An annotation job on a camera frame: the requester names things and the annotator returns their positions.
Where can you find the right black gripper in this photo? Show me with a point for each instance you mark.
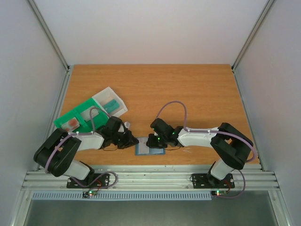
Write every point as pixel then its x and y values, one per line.
pixel 154 140

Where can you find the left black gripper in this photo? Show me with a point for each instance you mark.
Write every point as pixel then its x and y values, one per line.
pixel 129 142

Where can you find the teal card holder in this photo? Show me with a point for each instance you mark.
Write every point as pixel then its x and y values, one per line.
pixel 152 151

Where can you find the white card red marks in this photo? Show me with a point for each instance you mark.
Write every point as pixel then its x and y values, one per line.
pixel 142 148

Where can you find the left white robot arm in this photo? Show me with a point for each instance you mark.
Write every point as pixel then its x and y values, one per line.
pixel 56 154

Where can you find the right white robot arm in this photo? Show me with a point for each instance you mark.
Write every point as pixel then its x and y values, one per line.
pixel 231 145

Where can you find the teal card in bin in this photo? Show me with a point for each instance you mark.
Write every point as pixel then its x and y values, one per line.
pixel 111 106

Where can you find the grey card in tray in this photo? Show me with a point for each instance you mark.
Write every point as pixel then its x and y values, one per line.
pixel 89 113

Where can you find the red white card in tray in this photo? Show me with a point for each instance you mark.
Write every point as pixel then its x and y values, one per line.
pixel 70 125

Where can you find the green plastic tray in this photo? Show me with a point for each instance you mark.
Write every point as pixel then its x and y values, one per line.
pixel 79 118

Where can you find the white translucent plastic bin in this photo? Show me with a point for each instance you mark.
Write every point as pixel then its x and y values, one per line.
pixel 105 96

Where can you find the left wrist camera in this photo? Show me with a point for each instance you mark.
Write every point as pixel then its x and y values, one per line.
pixel 124 127

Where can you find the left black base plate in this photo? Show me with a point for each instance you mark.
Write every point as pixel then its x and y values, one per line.
pixel 91 181

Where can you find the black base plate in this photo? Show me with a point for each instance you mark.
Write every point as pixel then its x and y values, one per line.
pixel 91 181
pixel 203 180

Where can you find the grey slotted cable duct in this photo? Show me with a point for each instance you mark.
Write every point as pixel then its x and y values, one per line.
pixel 123 195

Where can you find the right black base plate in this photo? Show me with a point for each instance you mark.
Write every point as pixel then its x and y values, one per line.
pixel 203 180

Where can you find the aluminium front rail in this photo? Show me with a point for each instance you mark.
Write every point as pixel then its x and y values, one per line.
pixel 158 177

